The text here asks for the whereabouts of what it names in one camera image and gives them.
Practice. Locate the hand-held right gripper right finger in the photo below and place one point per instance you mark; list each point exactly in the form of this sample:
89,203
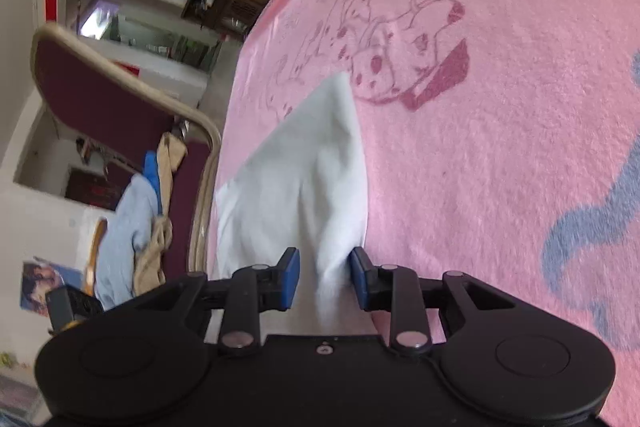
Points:
360,279

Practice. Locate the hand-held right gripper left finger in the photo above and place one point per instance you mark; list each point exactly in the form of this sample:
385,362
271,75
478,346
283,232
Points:
290,279

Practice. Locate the white hoodie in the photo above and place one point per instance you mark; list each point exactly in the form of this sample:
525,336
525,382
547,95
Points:
310,177

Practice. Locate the light blue cloth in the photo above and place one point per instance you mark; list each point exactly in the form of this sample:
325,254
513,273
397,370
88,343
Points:
127,227

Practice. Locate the beige cloth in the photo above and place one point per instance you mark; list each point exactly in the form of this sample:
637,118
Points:
167,157

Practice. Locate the blue item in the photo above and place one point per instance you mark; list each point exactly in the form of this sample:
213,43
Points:
151,172

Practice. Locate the pink printed blanket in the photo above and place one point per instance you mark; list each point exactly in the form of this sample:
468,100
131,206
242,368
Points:
490,147

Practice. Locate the dark red cabinet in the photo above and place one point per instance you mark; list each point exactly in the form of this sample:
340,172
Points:
95,189

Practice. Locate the black box device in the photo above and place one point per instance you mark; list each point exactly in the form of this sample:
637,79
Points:
70,304

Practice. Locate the portrait picture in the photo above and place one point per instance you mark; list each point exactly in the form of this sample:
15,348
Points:
42,284

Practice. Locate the purple chair with beige frame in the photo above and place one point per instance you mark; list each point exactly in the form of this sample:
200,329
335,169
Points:
95,97

